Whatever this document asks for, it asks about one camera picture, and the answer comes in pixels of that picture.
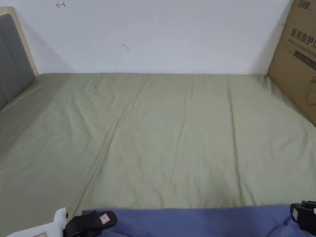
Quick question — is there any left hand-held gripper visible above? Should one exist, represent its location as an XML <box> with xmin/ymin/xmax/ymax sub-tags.
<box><xmin>5</xmin><ymin>207</ymin><xmax>118</xmax><ymax>237</ymax></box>

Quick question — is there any blue garment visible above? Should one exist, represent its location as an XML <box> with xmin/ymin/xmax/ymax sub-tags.
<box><xmin>81</xmin><ymin>204</ymin><xmax>316</xmax><ymax>237</ymax></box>

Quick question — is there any bed with pale green sheet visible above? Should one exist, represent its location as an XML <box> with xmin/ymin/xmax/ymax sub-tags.
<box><xmin>0</xmin><ymin>73</ymin><xmax>316</xmax><ymax>237</ymax></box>

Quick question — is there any brown cardboard carton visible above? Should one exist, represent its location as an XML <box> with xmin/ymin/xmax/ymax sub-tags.
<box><xmin>266</xmin><ymin>0</ymin><xmax>316</xmax><ymax>107</ymax></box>

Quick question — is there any grey padded headboard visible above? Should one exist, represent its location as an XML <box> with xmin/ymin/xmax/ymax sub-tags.
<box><xmin>0</xmin><ymin>7</ymin><xmax>39</xmax><ymax>107</ymax></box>

